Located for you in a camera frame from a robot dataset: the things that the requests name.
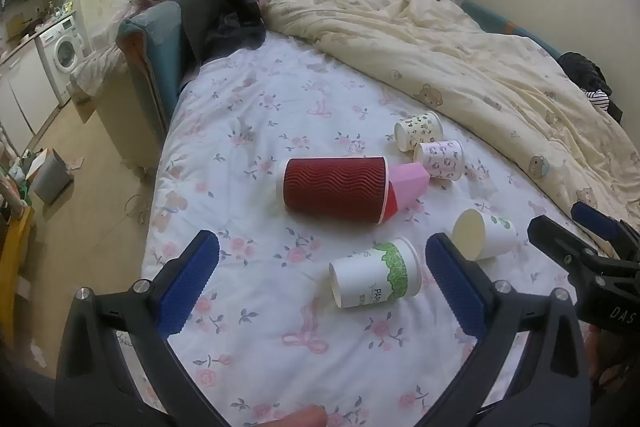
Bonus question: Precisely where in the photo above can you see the black garment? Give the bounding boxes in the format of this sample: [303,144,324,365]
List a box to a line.
[557,52,623,120]

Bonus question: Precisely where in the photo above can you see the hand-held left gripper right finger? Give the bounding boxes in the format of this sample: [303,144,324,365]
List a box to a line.
[425,232,593,427]

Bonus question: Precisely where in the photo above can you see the pink paper cup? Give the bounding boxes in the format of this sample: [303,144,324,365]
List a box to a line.
[382,162,431,218]

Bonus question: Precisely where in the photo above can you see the yellow plastic object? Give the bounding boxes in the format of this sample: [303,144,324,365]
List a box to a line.
[0,204,36,333]

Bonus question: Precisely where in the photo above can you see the cream bear print duvet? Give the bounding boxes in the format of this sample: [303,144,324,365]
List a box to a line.
[262,0,640,253]

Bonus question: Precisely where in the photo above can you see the teal padded bed end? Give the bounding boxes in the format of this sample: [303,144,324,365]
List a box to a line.
[116,1,185,135]

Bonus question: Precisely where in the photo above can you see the dark clothes pile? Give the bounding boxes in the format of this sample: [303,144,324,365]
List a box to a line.
[172,0,273,80]

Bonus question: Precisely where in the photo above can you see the white kitchen cabinet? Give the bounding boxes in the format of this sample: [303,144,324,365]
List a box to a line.
[0,39,61,140]

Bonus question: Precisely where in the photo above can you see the cardboard box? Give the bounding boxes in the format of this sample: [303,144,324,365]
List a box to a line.
[70,82,99,124]

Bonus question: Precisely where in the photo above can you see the white washing machine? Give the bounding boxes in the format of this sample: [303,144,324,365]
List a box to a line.
[37,14,92,108]

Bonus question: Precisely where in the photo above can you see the grey waste bin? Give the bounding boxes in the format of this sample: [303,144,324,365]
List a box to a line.
[32,152,75,204]

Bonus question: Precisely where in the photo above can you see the striped cloth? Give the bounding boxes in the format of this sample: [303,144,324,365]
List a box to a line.
[582,89,612,112]

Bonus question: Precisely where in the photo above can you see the small cup brown animal print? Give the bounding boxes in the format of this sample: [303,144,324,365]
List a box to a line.
[394,111,444,152]

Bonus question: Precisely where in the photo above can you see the small white cup green print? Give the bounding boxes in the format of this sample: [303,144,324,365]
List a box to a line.
[452,208,518,261]

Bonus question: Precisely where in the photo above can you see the red ribbed paper cup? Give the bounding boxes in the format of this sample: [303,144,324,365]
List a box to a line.
[282,157,390,224]

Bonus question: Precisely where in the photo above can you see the small cup pink animal print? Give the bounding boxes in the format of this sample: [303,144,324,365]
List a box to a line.
[413,140,466,182]

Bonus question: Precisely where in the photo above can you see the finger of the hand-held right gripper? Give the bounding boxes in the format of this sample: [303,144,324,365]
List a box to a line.
[527,215,609,281]
[571,201,640,259]

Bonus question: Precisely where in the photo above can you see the patterned folded blanket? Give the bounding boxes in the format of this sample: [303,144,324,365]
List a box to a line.
[70,46,129,98]

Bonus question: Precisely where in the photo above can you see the white cup green leaf band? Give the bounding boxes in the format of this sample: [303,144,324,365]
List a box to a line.
[328,238,424,309]

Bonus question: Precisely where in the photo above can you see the teal padded bed side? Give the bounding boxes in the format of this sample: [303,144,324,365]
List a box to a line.
[460,0,568,60]

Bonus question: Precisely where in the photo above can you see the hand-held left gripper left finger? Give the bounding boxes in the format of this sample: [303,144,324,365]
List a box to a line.
[55,229,236,427]

